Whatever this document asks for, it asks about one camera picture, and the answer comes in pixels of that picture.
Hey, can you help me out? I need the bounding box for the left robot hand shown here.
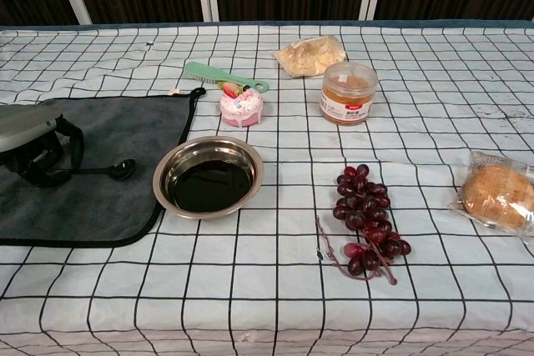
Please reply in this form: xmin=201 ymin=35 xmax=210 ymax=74
xmin=0 ymin=103 xmax=86 ymax=189

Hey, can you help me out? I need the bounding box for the black spoon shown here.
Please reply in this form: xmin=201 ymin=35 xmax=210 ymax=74
xmin=53 ymin=158 xmax=137 ymax=183

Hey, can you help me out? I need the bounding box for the metal bowl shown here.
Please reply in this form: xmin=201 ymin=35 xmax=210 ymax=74
xmin=152 ymin=135 xmax=265 ymax=221

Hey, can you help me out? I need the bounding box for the grey towel black trim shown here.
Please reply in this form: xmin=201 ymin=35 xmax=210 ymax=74
xmin=0 ymin=87 xmax=209 ymax=249

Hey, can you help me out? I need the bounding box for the pink toy donut cake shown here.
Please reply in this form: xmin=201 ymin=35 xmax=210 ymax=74
xmin=219 ymin=83 xmax=265 ymax=128

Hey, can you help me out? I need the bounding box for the clear bag of snacks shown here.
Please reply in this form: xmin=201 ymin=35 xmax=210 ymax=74
xmin=273 ymin=34 xmax=348 ymax=78

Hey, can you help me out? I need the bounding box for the white checked tablecloth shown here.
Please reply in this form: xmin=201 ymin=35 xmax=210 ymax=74
xmin=0 ymin=23 xmax=534 ymax=356

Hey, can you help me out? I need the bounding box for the clear plastic jar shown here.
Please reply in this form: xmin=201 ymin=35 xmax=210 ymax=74
xmin=319 ymin=61 xmax=379 ymax=128

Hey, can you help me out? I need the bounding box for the bunch of red grapes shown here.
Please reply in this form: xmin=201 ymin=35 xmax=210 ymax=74
xmin=315 ymin=163 xmax=413 ymax=286

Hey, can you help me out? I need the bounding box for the packaged round bread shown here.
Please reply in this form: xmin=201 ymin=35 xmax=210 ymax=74
xmin=448 ymin=149 xmax=534 ymax=241

